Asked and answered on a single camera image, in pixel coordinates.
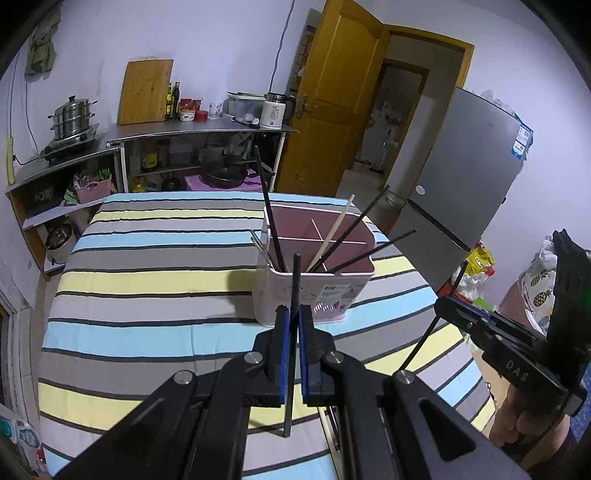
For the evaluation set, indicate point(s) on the wooden cutting board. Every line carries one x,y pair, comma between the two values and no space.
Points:
145,92

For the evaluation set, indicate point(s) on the clear plastic container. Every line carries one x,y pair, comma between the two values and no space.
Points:
242,107

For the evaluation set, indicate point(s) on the yellow wall strip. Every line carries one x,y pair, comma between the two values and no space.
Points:
9,159

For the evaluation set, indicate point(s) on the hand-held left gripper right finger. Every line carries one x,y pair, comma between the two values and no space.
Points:
305,341

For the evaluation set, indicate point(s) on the green oil bottle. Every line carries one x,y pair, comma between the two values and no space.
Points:
169,101

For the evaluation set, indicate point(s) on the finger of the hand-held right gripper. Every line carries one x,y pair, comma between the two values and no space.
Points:
508,327
517,369

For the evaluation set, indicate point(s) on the yellow wooden door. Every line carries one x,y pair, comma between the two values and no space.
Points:
332,92

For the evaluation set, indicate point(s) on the glass cup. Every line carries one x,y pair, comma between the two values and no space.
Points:
215,111

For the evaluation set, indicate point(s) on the white green package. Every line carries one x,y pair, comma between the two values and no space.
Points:
21,438

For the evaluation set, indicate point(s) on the stainless steel steamer pot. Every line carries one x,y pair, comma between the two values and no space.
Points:
71,117

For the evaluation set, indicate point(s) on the low steel stove shelf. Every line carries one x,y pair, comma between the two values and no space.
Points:
60,166

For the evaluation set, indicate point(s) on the person's bare torso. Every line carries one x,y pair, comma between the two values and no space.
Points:
521,424

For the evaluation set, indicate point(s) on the black chopstick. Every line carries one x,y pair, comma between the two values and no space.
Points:
267,203
364,214
383,244
429,327
295,286
334,443

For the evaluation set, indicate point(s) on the red lidded jar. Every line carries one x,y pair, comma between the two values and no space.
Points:
187,110

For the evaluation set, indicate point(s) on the yellow plastic bag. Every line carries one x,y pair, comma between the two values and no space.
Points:
480,261

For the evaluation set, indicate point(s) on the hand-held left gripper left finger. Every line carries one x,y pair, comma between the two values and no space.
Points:
282,341

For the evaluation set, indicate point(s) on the pineapple print bag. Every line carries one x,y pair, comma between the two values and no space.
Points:
538,293

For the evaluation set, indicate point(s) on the grey refrigerator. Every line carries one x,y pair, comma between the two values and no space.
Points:
461,175

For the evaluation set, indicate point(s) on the steel kitchen counter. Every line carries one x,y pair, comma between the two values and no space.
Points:
203,129

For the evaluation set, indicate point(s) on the white plastic bag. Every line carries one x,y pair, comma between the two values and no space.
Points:
473,286

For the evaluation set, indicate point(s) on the black frying pan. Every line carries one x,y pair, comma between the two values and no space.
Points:
225,174

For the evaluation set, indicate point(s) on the beige wooden chopstick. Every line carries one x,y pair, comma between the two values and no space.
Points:
337,226
325,438

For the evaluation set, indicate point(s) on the pink plastic utensil basket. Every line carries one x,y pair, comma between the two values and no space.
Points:
295,295

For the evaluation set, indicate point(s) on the small pink shelf basket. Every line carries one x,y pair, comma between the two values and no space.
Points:
94,191

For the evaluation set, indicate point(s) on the white electric kettle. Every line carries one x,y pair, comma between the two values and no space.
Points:
274,113

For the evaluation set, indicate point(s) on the dark sauce bottle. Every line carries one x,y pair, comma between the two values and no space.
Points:
177,99

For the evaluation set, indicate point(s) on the rice cooker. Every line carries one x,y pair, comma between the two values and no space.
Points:
60,242

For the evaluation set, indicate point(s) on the gas stove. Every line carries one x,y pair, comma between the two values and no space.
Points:
69,145

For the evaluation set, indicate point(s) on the green hanging cloth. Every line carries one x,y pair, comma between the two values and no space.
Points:
44,46

